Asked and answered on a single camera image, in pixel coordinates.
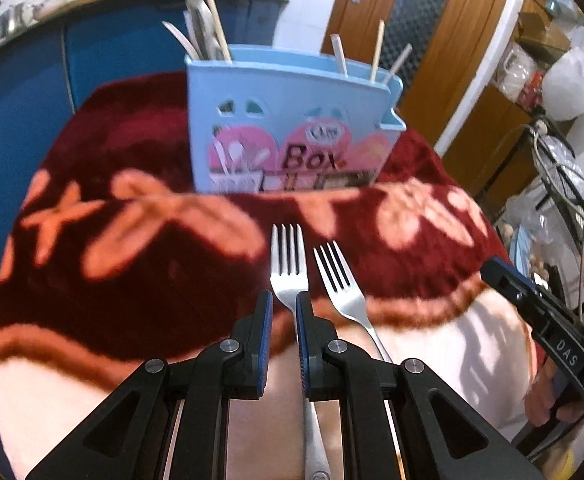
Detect silver metal fork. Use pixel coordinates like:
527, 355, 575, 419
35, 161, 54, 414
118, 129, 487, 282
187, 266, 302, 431
270, 224, 331, 479
313, 240, 393, 363

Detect white plastic chopstick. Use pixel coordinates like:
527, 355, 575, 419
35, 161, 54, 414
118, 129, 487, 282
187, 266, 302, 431
330, 34, 348, 77

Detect person's right hand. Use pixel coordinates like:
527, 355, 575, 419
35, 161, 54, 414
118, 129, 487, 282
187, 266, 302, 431
524, 358, 584, 427

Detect red floral blanket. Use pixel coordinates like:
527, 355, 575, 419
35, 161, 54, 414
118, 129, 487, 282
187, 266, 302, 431
0, 73, 542, 478

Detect white plastic bag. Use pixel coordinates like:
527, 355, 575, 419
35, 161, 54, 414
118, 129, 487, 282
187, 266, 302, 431
541, 47, 584, 122

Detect light blue utensil box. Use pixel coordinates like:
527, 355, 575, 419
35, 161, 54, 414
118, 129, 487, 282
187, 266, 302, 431
185, 46, 406, 194

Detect wooden door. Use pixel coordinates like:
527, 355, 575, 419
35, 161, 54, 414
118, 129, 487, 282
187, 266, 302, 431
327, 0, 506, 144

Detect blue base cabinets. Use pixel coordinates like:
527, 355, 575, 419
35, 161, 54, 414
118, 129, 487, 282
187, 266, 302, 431
0, 0, 265, 478

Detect steel kettle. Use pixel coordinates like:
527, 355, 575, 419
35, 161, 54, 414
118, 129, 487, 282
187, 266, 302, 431
0, 2, 26, 38

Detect small white bowl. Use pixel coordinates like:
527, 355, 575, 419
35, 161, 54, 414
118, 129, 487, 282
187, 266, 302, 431
32, 0, 70, 22

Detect black wire rack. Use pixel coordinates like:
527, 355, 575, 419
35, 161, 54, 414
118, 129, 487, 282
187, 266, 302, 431
480, 114, 584, 321

